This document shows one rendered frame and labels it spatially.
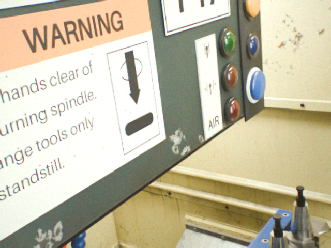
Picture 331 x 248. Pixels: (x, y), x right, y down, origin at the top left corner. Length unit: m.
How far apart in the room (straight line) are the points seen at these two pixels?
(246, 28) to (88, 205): 0.24
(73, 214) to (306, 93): 1.00
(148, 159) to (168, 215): 1.36
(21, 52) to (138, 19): 0.09
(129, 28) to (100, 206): 0.12
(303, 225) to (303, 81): 0.45
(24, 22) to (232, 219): 1.33
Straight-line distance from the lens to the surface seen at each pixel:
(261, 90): 0.45
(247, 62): 0.43
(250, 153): 1.35
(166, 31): 0.32
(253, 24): 0.44
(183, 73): 0.34
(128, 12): 0.29
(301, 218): 0.89
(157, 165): 0.32
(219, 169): 1.43
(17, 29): 0.23
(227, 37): 0.39
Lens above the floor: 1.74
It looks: 20 degrees down
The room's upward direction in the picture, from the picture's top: 7 degrees counter-clockwise
